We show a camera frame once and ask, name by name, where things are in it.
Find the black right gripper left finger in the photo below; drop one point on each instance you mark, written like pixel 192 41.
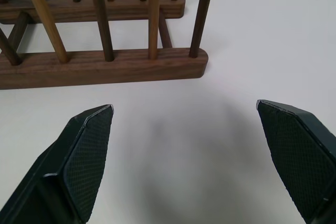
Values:
pixel 78 166

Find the wooden dish rack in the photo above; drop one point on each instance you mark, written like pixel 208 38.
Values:
pixel 105 64

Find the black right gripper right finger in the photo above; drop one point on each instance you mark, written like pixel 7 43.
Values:
pixel 302 161

